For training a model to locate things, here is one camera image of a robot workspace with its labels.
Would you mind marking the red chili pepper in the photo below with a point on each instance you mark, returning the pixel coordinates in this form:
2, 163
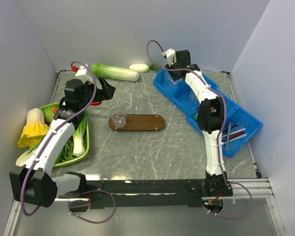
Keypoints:
96, 103

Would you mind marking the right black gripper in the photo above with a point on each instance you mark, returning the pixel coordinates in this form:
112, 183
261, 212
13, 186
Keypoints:
175, 77

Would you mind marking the green plastic basket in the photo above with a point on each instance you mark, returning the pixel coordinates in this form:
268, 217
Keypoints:
65, 156

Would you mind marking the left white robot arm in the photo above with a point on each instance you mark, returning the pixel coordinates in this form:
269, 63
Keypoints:
31, 183

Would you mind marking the black base frame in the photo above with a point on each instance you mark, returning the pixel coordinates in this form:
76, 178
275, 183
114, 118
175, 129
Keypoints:
149, 193

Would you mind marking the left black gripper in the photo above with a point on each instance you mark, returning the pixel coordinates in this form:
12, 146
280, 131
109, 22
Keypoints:
107, 91

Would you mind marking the green napa cabbage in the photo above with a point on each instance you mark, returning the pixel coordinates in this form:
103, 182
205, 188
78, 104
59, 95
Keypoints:
116, 73

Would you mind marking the white toothbrush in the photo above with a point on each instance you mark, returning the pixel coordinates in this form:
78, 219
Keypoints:
232, 133

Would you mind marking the red toothbrush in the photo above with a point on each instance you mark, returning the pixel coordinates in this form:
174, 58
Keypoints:
235, 136

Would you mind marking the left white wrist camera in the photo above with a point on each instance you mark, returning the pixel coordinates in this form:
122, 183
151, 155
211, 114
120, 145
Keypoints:
82, 72

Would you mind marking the clear plastic cup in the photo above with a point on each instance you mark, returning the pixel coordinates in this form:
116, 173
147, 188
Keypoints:
192, 96
118, 116

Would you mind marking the blue compartment bin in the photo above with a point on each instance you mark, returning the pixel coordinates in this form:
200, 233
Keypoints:
236, 115

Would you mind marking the bok choy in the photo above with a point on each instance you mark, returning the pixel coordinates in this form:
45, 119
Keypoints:
78, 138

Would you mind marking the pale green cabbage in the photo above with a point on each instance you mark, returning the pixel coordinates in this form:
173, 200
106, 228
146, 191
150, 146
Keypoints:
25, 156

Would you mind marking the clear acrylic toothbrush holder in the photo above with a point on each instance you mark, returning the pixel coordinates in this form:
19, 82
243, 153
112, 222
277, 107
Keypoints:
168, 78

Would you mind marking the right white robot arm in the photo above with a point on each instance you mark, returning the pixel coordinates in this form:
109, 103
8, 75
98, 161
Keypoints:
210, 117

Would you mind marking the brown oval wooden tray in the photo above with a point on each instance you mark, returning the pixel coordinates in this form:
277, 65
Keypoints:
140, 122

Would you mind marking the yellow white cabbage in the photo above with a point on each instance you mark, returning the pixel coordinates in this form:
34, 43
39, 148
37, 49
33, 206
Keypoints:
35, 129

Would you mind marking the white radish with leaves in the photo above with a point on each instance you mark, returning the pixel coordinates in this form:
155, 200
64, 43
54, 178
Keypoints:
143, 68

